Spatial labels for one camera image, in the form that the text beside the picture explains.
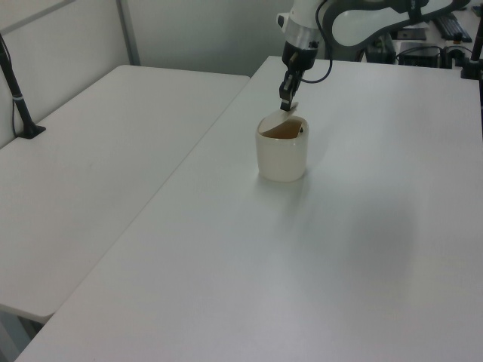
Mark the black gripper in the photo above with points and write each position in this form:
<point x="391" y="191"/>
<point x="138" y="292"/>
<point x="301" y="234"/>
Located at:
<point x="300" y="56"/>

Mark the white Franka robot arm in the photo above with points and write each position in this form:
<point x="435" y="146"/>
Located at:
<point x="362" y="19"/>

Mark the cream plastic trash bin body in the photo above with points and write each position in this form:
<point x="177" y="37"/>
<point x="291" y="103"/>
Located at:
<point x="281" y="158"/>

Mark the black electronics box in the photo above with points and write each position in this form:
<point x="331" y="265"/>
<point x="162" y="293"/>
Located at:
<point x="419" y="54"/>

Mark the black keyboard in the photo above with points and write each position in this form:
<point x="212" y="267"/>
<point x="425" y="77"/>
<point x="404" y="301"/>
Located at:
<point x="453" y="28"/>

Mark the white side table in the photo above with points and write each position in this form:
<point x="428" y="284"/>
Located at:
<point x="94" y="169"/>

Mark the grey partition frame post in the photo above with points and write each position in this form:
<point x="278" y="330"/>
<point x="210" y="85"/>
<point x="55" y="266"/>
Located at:
<point x="128" y="34"/>

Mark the black camera pole with clamp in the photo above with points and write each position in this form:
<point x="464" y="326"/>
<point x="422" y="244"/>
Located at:
<point x="471" y="60"/>

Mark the black camera pole with base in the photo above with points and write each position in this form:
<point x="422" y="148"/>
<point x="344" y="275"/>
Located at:
<point x="19" y="102"/>

